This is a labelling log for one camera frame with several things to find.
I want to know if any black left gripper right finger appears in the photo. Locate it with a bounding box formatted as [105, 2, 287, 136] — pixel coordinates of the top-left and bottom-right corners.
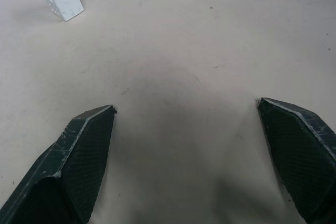
[257, 97, 336, 224]

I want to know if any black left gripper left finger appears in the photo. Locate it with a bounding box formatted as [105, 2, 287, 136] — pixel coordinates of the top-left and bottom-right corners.
[0, 104, 118, 224]

